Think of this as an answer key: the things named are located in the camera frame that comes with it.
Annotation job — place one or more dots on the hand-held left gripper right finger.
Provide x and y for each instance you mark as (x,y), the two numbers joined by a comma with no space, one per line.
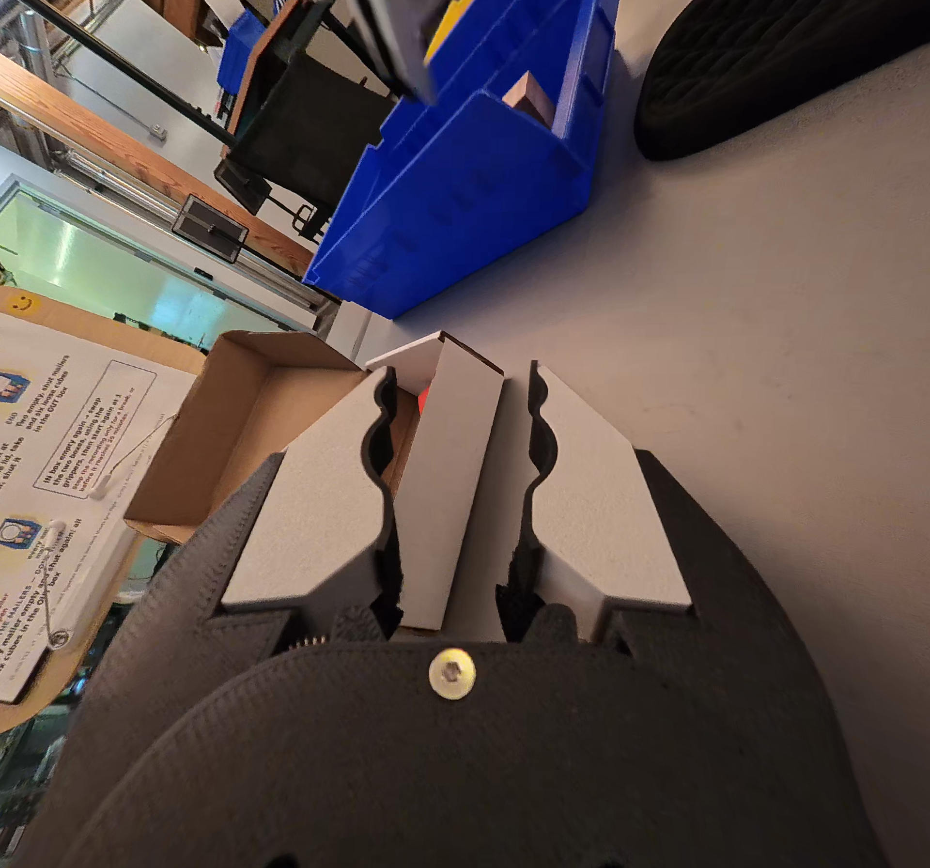
(603,526)

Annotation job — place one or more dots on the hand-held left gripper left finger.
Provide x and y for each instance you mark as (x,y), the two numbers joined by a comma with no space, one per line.
(320,519)

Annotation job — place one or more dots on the yellow plastic bin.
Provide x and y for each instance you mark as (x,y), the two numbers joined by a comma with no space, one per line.
(465,3)

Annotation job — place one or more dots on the white cardboard box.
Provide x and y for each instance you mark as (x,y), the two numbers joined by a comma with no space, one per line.
(443,483)

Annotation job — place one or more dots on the red cube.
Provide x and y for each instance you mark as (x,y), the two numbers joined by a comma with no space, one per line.
(426,401)

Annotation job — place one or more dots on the blue plastic bin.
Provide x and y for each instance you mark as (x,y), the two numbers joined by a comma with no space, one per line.
(450,214)

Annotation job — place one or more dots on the black metal rack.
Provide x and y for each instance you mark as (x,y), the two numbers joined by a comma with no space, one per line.
(312,127)

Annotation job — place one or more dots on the small blue bin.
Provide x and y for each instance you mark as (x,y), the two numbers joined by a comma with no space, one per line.
(243,47)

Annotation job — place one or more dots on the pale wooden cube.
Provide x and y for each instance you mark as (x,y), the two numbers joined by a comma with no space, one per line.
(530,101)

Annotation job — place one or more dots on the white instruction board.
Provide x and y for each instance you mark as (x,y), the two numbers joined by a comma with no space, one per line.
(87,446)

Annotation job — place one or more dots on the black framed device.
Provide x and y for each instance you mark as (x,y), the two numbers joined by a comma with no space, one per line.
(211,228)

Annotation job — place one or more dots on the black pole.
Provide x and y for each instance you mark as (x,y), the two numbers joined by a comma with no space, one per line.
(109,47)

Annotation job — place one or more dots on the wooden beam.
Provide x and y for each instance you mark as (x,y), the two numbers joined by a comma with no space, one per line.
(109,134)

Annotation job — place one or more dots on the glass sliding door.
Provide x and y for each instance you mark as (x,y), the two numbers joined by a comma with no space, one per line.
(109,258)

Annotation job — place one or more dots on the black cushion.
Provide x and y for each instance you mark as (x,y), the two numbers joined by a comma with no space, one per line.
(785,47)

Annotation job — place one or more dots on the yellow smiley sticker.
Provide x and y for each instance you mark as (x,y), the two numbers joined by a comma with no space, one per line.
(25,303)

